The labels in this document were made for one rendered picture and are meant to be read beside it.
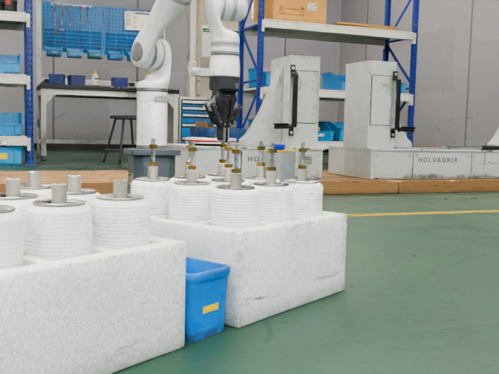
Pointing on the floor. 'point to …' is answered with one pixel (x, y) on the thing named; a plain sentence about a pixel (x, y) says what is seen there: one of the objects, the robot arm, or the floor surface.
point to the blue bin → (204, 298)
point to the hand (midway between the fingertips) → (223, 134)
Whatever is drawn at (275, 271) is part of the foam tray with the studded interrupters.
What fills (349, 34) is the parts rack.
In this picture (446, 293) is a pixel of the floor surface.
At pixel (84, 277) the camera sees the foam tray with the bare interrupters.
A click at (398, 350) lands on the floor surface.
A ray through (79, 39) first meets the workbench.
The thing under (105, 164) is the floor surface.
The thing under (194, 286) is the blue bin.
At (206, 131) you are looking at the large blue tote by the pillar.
